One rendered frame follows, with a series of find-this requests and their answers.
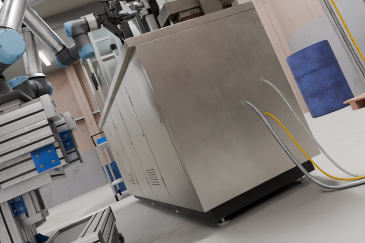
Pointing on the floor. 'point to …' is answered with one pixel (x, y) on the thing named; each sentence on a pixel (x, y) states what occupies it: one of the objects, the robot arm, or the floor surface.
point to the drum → (320, 78)
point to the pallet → (359, 101)
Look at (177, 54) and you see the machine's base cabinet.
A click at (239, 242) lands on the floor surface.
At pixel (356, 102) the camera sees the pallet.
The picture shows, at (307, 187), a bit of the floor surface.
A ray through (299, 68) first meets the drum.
